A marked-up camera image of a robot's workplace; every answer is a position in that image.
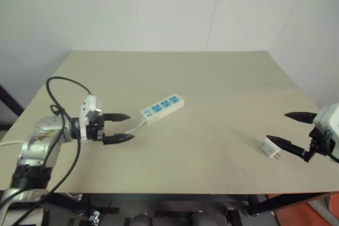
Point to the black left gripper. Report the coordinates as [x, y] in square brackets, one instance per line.
[93, 130]

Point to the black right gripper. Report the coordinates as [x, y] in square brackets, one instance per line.
[319, 144]

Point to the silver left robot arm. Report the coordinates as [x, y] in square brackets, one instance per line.
[37, 141]

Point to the white plug adapter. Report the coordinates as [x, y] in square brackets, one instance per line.
[268, 149]

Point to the white power strip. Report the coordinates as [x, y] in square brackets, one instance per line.
[164, 106]

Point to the orange floor object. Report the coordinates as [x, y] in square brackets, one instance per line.
[299, 214]

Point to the dark rounded shape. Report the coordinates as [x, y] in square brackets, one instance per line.
[142, 220]

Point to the black slanted bar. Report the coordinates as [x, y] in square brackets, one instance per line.
[10, 100]

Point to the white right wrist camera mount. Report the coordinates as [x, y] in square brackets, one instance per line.
[328, 120]

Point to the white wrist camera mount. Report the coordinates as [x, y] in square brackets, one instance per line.
[88, 107]
[328, 120]

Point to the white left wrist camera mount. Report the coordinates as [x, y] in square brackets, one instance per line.
[88, 107]

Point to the black table frame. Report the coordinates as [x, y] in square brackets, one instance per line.
[278, 201]

